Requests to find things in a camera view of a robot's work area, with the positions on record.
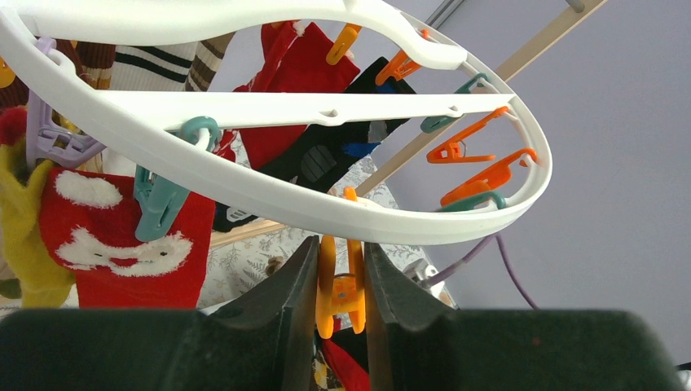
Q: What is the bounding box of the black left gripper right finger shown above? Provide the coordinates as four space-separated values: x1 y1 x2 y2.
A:
364 243 683 390

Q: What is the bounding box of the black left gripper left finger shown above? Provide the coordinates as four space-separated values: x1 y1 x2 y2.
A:
1 236 319 390

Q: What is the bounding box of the yellow orange clothes peg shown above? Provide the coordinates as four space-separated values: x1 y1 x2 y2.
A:
315 186 368 341

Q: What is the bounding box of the red santa sock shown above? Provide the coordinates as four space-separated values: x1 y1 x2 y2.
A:
39 168 215 309

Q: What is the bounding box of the yellow sock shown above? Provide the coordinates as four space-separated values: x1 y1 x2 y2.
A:
1 139 75 308

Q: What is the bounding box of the white round clip hanger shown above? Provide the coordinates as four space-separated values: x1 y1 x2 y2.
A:
1 1 553 245

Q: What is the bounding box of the lilac clothes peg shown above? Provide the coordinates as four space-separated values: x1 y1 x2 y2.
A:
25 36 106 169

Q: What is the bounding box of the multicolour striped long sock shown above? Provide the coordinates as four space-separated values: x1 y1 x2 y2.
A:
1 40 116 111

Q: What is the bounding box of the red sock in bin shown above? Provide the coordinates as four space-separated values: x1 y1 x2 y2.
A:
319 317 372 391

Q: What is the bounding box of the teal clothes peg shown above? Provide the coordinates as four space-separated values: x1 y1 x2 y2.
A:
134 116 221 242

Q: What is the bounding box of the black hanging sock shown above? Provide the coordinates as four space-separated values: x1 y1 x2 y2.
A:
213 56 416 232

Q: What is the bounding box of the red hanging sock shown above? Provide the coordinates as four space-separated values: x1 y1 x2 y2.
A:
214 21 360 169

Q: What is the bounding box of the white hanging sock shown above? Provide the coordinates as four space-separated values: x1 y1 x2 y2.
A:
102 42 198 177

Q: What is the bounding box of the brown striped sock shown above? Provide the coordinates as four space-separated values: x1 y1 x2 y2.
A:
184 33 235 92

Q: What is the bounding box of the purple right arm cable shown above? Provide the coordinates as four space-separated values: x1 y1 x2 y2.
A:
418 235 541 311

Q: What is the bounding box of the wooden clothes rack frame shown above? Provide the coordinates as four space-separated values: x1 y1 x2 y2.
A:
207 0 609 250

